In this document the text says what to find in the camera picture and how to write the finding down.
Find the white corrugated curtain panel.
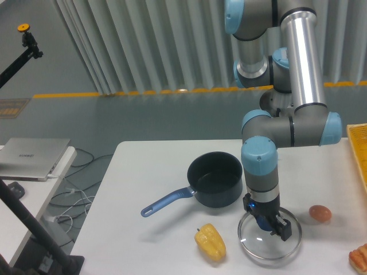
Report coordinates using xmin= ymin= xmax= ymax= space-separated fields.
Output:
xmin=55 ymin=1 xmax=366 ymax=95

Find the orange toy bread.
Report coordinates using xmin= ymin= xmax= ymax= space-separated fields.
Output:
xmin=349 ymin=244 xmax=366 ymax=274

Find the yellow bell pepper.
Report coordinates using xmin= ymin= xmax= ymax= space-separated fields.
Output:
xmin=194 ymin=223 xmax=227 ymax=262

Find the black cable on floor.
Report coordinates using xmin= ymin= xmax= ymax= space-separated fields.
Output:
xmin=48 ymin=147 xmax=115 ymax=247

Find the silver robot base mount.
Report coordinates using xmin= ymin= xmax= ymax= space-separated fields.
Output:
xmin=259 ymin=88 xmax=294 ymax=117

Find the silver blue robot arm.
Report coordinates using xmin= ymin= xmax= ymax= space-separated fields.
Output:
xmin=224 ymin=1 xmax=342 ymax=241

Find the brown egg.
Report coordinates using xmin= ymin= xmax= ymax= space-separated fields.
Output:
xmin=309 ymin=205 xmax=332 ymax=223

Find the glass lid blue knob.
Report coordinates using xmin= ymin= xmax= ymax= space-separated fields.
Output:
xmin=237 ymin=208 xmax=302 ymax=261

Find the yellow wicker basket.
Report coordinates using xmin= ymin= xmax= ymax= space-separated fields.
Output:
xmin=346 ymin=123 xmax=366 ymax=189

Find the silver laptop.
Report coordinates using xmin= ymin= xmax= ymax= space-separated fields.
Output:
xmin=1 ymin=137 xmax=71 ymax=182

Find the white side desk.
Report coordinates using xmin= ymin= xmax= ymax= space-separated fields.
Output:
xmin=1 ymin=146 xmax=77 ymax=266

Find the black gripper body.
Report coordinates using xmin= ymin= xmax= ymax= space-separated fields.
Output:
xmin=243 ymin=193 xmax=280 ymax=226

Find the black saucepan blue handle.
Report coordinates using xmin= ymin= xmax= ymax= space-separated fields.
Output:
xmin=140 ymin=151 xmax=243 ymax=218

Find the black tripod pole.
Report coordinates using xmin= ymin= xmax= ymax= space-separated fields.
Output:
xmin=1 ymin=179 xmax=85 ymax=274

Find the white cable on floor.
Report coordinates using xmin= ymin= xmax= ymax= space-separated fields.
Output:
xmin=54 ymin=187 xmax=95 ymax=230

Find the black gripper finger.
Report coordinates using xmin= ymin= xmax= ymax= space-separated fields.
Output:
xmin=271 ymin=216 xmax=291 ymax=241
xmin=246 ymin=212 xmax=258 ymax=222

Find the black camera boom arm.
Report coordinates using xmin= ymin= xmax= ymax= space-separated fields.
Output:
xmin=1 ymin=23 xmax=44 ymax=88

